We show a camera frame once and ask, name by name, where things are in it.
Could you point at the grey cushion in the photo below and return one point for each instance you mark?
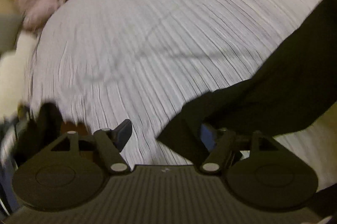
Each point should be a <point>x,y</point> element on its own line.
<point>11,25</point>

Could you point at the white plush cushion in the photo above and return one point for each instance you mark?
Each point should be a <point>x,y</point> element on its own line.
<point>14,72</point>

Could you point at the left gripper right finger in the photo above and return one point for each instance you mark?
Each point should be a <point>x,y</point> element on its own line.
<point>219,144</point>

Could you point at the black pants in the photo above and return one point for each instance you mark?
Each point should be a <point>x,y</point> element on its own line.
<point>289,92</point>

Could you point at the white striped duvet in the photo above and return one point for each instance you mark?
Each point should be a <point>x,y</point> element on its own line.
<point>103,61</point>

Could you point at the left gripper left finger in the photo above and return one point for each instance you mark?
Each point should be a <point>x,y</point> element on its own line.
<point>110,143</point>

